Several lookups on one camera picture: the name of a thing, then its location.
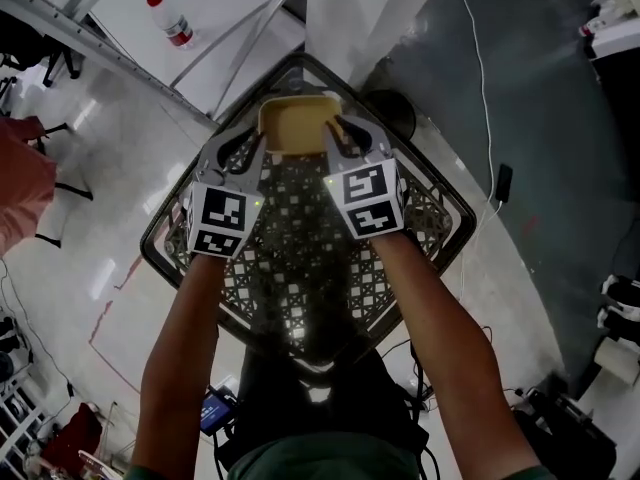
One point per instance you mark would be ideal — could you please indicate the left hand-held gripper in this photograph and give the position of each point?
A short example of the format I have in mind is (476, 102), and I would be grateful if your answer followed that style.
(225, 213)

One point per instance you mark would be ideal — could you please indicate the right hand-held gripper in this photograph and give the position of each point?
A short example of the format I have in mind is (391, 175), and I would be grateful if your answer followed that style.
(370, 188)

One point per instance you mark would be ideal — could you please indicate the beige plastic tray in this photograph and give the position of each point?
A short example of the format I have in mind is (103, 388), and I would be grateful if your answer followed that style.
(295, 128)

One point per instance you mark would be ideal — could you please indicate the person's right forearm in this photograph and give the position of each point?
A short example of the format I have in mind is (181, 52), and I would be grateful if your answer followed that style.
(440, 358)

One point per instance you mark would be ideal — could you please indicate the person's left forearm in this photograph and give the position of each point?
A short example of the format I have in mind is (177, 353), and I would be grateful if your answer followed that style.
(175, 358)

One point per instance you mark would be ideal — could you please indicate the black round base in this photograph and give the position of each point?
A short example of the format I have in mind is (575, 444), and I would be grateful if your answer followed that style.
(395, 113)

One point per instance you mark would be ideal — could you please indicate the black woven glass-top table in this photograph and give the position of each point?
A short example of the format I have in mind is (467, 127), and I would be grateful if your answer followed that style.
(300, 268)

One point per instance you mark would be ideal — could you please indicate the white metal shelf rack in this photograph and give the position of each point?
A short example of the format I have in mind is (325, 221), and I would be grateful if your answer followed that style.
(225, 18)

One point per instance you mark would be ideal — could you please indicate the black phone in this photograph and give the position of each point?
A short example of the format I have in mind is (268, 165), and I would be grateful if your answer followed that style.
(504, 182)

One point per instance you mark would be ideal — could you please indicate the red-capped plastic bottle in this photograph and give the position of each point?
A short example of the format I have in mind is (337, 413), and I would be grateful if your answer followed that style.
(172, 23)

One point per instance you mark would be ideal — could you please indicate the black metal chair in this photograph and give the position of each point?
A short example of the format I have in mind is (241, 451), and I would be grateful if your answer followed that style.
(72, 190)

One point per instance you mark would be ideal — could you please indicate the pink cloth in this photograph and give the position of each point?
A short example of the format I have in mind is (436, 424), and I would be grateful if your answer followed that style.
(22, 183)

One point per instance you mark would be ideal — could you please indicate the small screen device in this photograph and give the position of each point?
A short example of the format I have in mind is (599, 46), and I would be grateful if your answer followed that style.
(216, 413)

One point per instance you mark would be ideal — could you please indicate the person's black trousers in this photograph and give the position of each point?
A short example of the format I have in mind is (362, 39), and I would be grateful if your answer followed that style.
(345, 408)

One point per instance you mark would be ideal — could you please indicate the red white canister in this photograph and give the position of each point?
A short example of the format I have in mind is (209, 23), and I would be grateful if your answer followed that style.
(589, 29)

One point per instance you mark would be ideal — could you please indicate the white ornate table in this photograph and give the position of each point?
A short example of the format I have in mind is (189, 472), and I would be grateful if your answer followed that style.
(615, 13)

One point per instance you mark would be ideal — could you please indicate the person's green shirt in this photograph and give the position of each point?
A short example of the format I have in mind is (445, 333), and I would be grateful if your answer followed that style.
(325, 460)

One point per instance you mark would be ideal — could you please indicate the black bag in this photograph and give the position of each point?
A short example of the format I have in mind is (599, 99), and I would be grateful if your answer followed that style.
(565, 433)

